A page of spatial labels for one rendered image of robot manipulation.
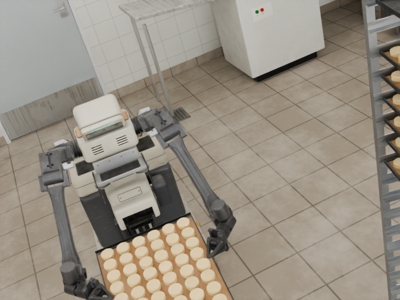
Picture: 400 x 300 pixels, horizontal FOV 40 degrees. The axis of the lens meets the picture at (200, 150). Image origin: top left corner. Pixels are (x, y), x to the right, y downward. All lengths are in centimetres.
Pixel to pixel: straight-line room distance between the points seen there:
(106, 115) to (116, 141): 18
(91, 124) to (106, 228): 88
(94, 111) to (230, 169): 179
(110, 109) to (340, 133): 220
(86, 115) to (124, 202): 55
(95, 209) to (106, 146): 59
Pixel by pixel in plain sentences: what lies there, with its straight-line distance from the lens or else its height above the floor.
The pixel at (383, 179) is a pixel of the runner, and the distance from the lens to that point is 224.
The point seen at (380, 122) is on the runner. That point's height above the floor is 122.
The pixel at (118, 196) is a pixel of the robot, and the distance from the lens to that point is 280.
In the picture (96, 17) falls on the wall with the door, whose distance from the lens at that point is 544.
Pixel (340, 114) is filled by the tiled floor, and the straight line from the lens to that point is 450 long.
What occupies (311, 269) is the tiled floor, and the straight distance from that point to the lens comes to 323.
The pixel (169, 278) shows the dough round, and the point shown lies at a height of 98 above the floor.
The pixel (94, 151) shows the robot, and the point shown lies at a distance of 265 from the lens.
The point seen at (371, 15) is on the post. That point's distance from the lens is 190.
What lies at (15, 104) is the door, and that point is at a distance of 560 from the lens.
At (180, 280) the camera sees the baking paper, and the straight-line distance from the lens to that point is 199.
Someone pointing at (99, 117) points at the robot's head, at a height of 126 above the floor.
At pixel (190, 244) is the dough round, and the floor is 100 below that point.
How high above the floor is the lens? 234
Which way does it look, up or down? 32 degrees down
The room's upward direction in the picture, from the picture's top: 17 degrees counter-clockwise
